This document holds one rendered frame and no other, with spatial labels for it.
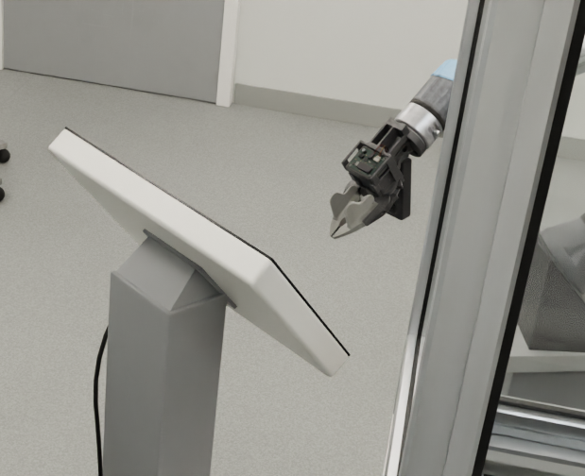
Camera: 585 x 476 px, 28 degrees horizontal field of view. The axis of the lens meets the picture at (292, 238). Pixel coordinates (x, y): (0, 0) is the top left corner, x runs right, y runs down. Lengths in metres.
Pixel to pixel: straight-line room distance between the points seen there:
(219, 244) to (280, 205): 2.79
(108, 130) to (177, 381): 3.15
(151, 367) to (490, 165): 1.36
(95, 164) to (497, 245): 1.34
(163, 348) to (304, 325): 0.24
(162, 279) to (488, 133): 1.31
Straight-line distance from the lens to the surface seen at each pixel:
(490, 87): 0.58
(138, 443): 2.02
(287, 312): 1.71
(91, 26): 5.38
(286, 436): 3.27
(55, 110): 5.15
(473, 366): 0.65
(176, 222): 1.75
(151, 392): 1.93
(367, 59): 5.20
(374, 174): 1.89
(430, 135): 1.96
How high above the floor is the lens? 1.99
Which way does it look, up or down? 28 degrees down
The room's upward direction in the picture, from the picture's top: 7 degrees clockwise
